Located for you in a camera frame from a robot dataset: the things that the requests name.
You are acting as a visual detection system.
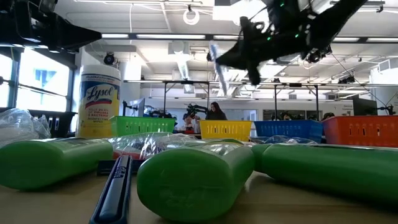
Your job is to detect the yellow plastic basket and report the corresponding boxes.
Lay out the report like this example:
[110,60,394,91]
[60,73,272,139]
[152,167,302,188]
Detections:
[199,119,253,142]

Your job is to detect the white hanging ring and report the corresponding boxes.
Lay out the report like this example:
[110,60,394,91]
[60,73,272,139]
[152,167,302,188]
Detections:
[182,8,200,26]

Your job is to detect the blue white toothbrush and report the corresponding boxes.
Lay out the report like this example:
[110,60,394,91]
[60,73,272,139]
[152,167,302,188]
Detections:
[208,42,230,96]

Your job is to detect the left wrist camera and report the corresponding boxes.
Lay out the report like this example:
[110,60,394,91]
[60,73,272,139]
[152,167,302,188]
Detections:
[39,0,59,14]

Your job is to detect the cotton pads and swabs bag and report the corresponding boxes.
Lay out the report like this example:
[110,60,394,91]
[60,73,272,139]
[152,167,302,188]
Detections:
[0,108,52,147]

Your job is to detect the black plastic basket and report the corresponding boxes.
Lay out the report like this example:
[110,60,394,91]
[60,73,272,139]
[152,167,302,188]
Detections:
[27,108,78,139]

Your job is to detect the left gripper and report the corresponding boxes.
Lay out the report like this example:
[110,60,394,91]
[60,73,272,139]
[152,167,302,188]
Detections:
[0,0,103,52]

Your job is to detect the red white toothbrush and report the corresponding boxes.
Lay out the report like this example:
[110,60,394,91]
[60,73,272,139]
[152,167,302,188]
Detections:
[107,133,175,161]

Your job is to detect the orange plastic basket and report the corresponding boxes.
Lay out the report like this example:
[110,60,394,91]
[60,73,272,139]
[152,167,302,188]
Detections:
[322,115,398,148]

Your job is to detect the Lysol wipes canister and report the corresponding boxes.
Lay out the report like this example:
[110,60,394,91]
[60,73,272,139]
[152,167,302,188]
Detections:
[76,64,121,139]

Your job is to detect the green white toothbrush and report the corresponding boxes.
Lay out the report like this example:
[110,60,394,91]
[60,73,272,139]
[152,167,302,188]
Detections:
[136,132,200,151]

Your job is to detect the long ceiling light strip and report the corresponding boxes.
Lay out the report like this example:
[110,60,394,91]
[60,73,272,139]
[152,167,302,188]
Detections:
[101,32,242,40]

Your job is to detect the background dark monitor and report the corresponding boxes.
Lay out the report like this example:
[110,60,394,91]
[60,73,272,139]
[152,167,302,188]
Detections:
[353,98,379,116]

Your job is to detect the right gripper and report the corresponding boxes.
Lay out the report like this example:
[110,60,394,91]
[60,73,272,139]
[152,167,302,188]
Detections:
[216,0,312,86]

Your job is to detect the background black rig frame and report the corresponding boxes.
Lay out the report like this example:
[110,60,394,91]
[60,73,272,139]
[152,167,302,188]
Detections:
[273,82,320,121]
[161,80,211,118]

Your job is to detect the blue plastic basket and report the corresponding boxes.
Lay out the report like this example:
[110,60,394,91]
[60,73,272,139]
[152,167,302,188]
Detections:
[254,119,324,144]

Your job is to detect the green plastic basket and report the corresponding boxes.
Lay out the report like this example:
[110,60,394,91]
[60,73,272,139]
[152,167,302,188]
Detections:
[109,115,177,138]

